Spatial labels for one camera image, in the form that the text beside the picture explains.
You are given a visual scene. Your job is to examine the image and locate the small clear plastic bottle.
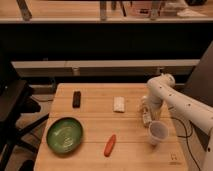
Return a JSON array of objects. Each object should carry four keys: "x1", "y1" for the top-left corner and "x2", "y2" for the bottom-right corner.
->
[{"x1": 140, "y1": 96, "x2": 152, "y2": 127}]

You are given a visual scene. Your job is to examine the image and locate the white rectangular block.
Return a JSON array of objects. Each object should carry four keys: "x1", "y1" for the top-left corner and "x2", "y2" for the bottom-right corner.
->
[{"x1": 113, "y1": 97, "x2": 125, "y2": 113}]

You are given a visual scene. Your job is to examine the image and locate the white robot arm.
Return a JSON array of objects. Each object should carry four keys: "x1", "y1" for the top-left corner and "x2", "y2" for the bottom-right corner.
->
[{"x1": 147, "y1": 74, "x2": 213, "y2": 171}]

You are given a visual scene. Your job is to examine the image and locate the green ceramic bowl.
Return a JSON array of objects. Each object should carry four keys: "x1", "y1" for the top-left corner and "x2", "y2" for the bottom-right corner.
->
[{"x1": 46, "y1": 117, "x2": 83, "y2": 155}]

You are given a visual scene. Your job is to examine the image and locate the orange carrot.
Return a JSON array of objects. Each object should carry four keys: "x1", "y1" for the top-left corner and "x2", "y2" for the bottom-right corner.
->
[{"x1": 104, "y1": 134, "x2": 116, "y2": 157}]

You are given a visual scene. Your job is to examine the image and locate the black rectangular remote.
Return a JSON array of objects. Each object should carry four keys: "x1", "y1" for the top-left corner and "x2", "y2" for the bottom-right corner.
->
[{"x1": 72, "y1": 91, "x2": 81, "y2": 108}]

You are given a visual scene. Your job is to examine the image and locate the black office chair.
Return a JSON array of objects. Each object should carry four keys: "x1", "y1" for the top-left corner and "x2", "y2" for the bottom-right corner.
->
[{"x1": 0, "y1": 51, "x2": 49, "y2": 171}]

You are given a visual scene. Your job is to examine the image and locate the black cable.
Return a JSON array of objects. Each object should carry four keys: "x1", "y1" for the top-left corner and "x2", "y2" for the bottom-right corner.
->
[{"x1": 170, "y1": 116, "x2": 202, "y2": 171}]

